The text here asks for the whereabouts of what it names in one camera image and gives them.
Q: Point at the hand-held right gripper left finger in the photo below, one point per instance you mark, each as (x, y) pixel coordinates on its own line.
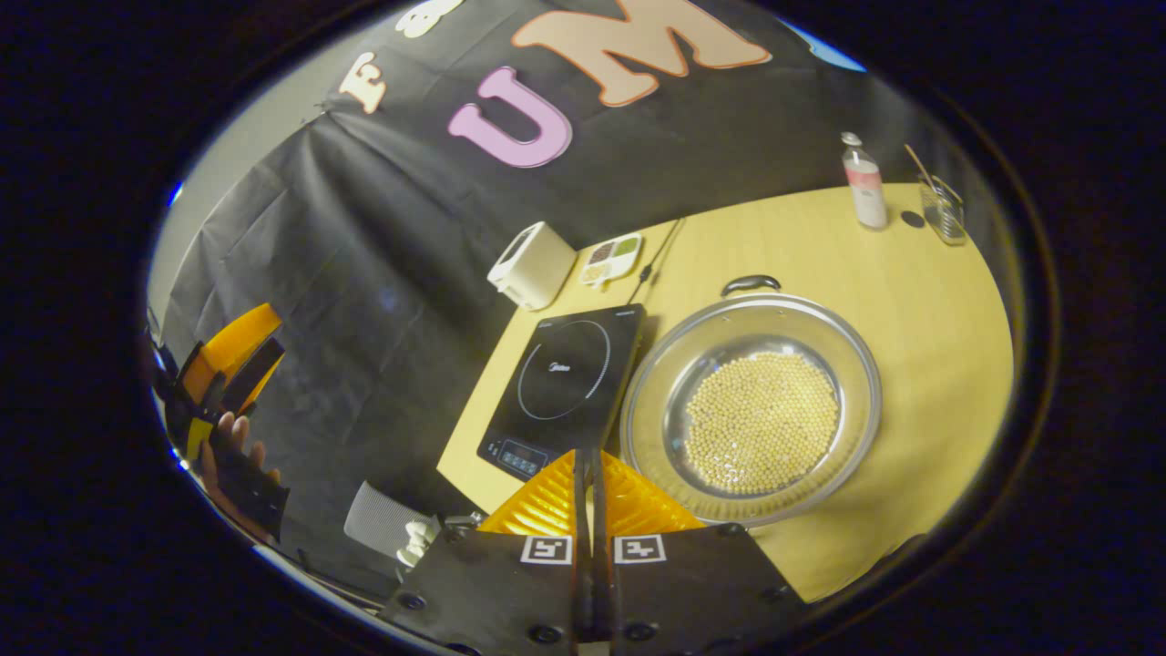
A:
(492, 592)

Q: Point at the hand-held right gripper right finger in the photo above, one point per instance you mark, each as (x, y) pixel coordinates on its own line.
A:
(692, 592)

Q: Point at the steel pot with beans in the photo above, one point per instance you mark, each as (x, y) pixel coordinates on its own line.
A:
(761, 419)

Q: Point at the black induction cooktop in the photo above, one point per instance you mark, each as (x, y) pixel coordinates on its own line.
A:
(560, 383)

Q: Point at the grey mesh chair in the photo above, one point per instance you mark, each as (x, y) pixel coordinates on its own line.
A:
(378, 521)

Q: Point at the white toaster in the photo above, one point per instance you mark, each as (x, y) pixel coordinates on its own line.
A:
(533, 269)

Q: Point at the black bottle cap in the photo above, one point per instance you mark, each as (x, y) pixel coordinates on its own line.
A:
(912, 219)

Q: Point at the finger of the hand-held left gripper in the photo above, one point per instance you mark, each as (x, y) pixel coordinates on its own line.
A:
(196, 401)
(241, 342)

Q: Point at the clear bottle with pink label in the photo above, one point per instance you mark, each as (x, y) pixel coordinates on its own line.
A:
(866, 191)

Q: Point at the glass jar with sticks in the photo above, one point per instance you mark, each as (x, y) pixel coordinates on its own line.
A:
(946, 214)

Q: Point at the black backdrop cloth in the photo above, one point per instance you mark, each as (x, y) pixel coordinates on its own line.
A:
(383, 273)

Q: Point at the white divided dish of beans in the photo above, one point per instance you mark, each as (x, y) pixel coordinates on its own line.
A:
(612, 258)

